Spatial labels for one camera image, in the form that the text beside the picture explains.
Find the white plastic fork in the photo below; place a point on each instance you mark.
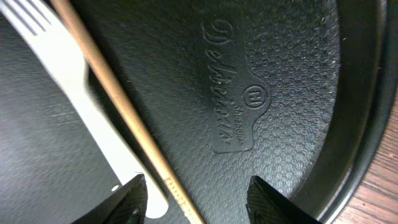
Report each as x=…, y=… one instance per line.
x=62, y=58

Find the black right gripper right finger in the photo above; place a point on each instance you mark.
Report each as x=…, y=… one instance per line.
x=266, y=205

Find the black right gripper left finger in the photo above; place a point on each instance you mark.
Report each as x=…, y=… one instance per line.
x=127, y=206

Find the wooden chopstick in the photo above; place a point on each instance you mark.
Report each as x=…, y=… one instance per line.
x=125, y=108

